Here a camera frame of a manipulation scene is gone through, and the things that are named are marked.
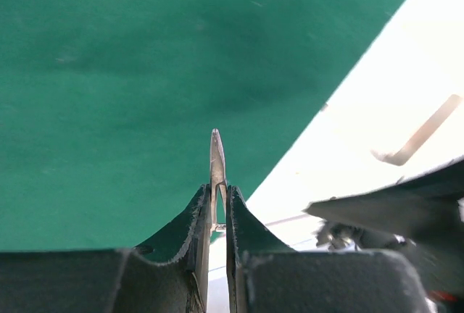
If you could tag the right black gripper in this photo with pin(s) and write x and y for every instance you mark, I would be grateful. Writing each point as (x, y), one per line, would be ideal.
(418, 218)

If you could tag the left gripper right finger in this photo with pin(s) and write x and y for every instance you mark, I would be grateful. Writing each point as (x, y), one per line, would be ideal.
(266, 275)

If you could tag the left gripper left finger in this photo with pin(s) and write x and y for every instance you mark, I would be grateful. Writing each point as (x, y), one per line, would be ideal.
(165, 273)

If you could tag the stainless steel tray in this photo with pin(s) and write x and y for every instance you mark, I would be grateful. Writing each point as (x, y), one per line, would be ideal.
(422, 134)

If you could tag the steel scissors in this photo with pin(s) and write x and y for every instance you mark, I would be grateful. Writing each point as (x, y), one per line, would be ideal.
(218, 181)

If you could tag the green surgical cloth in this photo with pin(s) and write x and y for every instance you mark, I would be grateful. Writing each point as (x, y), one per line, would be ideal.
(107, 106)

